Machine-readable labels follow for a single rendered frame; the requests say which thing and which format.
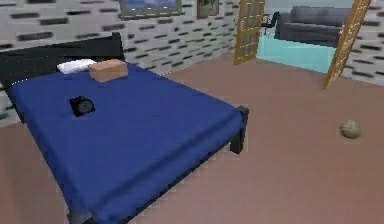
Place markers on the black chair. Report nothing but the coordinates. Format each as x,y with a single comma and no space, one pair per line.
270,20

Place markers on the tan pillow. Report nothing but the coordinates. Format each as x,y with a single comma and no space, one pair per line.
108,70

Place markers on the brown framed picture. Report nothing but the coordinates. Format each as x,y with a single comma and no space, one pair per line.
207,7

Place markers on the black alarm clock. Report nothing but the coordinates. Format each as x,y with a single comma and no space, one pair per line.
82,106

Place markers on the blue framed picture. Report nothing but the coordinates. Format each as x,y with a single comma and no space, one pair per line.
150,7

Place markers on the white pillow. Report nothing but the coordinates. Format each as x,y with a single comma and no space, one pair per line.
75,65

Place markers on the dark grey sofa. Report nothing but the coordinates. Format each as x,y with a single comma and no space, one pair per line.
313,26

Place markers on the grey-brown ball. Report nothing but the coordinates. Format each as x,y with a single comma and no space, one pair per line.
350,129

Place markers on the blue bed with black frame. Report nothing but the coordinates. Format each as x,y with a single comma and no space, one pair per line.
140,140

